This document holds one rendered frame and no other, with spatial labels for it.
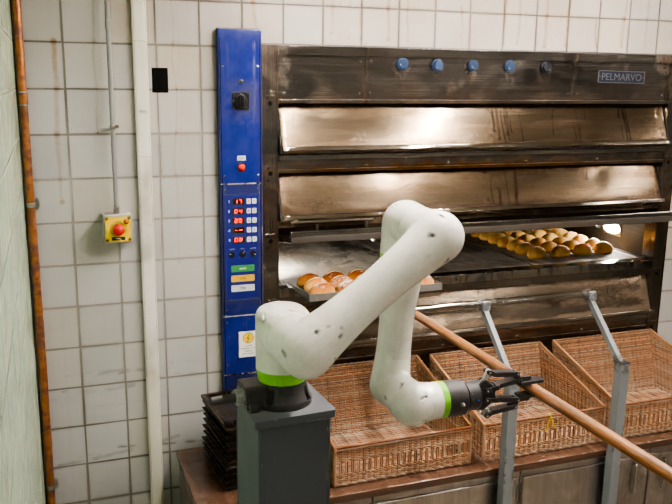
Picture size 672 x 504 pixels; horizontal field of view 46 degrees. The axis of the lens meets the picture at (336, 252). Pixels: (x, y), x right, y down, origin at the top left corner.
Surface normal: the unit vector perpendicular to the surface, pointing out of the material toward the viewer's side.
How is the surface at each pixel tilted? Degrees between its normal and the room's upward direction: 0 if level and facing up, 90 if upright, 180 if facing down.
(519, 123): 70
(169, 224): 90
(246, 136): 90
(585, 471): 91
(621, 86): 90
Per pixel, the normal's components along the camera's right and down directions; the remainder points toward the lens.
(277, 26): 0.33, 0.20
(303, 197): 0.32, -0.14
